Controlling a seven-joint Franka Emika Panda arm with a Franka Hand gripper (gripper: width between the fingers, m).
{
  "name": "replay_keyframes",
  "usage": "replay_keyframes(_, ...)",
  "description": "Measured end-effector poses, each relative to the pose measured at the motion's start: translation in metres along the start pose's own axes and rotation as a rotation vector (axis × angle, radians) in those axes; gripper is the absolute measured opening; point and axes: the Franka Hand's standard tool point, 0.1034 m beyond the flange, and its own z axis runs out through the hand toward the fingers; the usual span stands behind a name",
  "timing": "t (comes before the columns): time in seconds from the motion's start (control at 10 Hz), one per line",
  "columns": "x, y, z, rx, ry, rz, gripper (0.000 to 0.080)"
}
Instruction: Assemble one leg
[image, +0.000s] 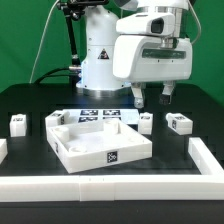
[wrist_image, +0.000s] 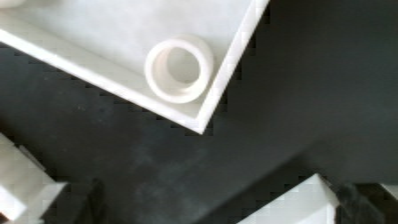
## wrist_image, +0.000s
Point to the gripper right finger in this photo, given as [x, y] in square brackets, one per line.
[368, 204]

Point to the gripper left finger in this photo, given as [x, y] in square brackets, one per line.
[78, 207]

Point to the white leg with tag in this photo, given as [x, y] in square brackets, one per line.
[304, 206]

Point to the white square tabletop part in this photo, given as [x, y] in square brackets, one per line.
[149, 48]

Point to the white leg centre right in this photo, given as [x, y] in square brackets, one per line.
[29, 189]

